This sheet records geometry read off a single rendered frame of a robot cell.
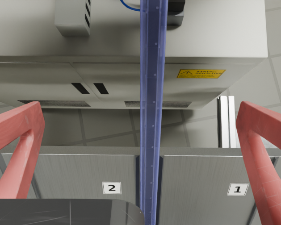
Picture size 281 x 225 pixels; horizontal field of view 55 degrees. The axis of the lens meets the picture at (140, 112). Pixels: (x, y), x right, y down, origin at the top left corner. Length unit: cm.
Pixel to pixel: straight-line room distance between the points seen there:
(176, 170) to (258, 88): 99
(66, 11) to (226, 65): 30
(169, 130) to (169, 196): 83
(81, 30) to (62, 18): 4
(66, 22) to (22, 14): 11
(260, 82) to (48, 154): 105
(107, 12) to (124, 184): 35
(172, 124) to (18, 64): 68
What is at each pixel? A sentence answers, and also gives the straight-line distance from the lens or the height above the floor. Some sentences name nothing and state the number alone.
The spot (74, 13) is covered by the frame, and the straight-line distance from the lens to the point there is 47.
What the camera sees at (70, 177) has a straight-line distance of 24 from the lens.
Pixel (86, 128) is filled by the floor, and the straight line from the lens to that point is 110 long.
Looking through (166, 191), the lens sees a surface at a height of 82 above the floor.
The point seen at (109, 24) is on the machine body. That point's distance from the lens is 51.
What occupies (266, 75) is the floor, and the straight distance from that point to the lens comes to 122.
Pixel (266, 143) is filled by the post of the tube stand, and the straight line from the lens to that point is 116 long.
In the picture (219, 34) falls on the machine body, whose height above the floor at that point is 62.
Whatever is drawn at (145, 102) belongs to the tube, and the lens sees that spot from 17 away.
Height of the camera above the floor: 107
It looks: 81 degrees down
